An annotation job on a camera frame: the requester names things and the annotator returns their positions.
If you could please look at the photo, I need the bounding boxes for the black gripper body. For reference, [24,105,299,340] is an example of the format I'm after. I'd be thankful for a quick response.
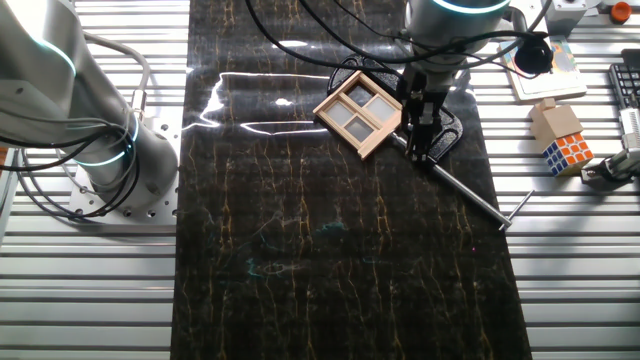
[399,63,451,127]

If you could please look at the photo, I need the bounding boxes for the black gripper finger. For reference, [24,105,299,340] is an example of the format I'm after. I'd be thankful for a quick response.
[406,121,422,163]
[419,119,436,164]

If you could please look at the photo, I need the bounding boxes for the small wooden sliding window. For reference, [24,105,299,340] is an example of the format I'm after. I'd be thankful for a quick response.
[313,69,404,161]

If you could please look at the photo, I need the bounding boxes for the wooden house block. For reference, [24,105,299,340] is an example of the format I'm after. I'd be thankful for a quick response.
[529,97,584,154]

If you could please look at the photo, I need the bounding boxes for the Rubik's cube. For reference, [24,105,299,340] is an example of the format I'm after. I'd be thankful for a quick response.
[541,132,596,178]

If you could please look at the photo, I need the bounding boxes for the black marble pattern mat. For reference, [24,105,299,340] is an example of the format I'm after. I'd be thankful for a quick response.
[169,0,534,360]

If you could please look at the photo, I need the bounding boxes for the grey control box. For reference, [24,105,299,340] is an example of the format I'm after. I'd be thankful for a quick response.
[543,0,602,37]

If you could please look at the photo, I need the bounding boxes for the black keyboard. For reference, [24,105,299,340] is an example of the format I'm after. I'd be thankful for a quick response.
[608,48,640,110]

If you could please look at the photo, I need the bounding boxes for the silver ribbed device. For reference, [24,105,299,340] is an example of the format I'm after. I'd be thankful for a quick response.
[618,107,640,150]

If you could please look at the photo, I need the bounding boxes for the red round button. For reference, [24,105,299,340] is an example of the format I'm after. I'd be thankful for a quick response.
[610,1,633,24]

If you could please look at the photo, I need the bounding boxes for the thin gripper cable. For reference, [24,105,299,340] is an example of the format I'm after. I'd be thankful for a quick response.
[243,0,416,76]
[297,0,551,67]

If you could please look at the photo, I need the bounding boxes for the black round cable connector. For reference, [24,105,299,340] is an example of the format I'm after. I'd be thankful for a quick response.
[513,34,555,77]

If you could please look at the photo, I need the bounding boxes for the small camera on mount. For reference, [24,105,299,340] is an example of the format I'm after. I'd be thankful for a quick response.
[580,147,640,191]

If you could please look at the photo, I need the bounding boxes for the thick grey robot hose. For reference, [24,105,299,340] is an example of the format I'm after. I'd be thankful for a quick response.
[82,32,152,124]

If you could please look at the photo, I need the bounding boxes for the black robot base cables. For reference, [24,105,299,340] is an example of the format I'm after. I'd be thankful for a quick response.
[0,124,142,221]

